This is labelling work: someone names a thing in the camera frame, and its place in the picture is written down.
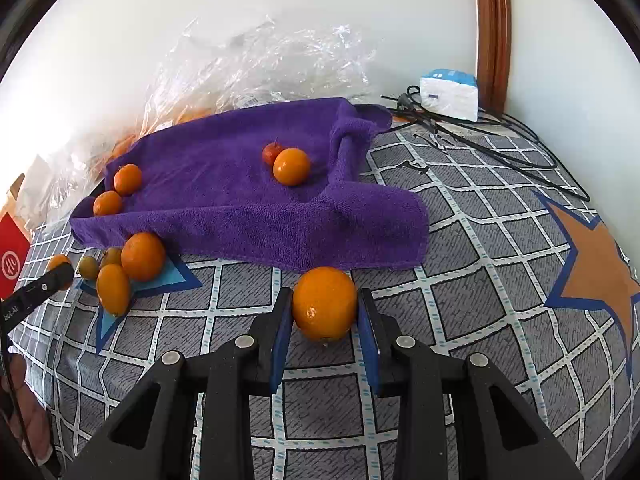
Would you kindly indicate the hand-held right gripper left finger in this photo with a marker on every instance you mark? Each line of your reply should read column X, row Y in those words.
column 280, row 345

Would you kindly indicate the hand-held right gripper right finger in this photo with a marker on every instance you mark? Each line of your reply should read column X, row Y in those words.
column 368, row 347

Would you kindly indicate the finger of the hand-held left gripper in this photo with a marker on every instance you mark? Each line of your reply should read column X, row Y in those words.
column 42, row 287

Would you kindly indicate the large orange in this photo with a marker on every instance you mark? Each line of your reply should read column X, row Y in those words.
column 143, row 256
column 325, row 302

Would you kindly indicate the small orange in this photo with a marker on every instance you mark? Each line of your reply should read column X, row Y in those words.
column 107, row 203
column 110, row 256
column 56, row 261
column 127, row 179

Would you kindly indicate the purple towel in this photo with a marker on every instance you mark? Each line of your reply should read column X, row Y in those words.
column 225, row 195

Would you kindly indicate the medium orange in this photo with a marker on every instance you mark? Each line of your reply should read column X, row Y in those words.
column 291, row 166

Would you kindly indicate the red cherry tomato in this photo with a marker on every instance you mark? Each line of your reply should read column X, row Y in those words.
column 270, row 151

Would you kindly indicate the person's left hand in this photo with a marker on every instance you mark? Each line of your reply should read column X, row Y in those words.
column 32, row 415

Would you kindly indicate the red box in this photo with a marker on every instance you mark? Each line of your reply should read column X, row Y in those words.
column 12, row 255

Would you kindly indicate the small greenish citrus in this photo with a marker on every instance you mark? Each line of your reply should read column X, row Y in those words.
column 89, row 268

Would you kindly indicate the oval orange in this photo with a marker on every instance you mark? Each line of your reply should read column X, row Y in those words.
column 113, row 288

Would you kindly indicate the brown cardboard box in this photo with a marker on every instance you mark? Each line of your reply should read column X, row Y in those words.
column 14, row 192

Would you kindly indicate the white plastic bag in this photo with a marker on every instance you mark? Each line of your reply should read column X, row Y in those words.
column 37, row 185

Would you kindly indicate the grey checked tablecloth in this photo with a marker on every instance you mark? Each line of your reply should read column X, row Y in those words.
column 480, row 270

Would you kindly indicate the clear plastic bag with oranges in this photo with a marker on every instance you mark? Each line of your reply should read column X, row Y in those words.
column 110, row 145

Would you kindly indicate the blue and white box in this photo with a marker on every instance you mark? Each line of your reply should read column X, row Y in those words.
column 447, row 97

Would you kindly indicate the large clear plastic bag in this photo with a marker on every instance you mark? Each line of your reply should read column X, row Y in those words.
column 270, row 60

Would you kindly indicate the brown wooden door frame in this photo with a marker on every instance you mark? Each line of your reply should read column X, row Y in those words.
column 492, row 30

